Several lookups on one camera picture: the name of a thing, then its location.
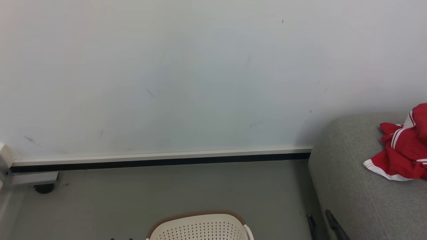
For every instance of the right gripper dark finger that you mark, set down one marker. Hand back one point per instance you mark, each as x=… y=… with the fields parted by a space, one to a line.
x=312 y=230
x=337 y=230

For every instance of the red white-striped garment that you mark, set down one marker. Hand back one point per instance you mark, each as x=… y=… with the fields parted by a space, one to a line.
x=407 y=153

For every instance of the cream perforated laundry basket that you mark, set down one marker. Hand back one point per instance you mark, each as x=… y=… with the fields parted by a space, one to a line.
x=200 y=228

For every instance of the grey fabric sofa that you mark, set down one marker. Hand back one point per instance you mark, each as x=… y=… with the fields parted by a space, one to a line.
x=350 y=200

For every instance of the white black wall baseboard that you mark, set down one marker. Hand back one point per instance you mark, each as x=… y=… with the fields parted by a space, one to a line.
x=166 y=160

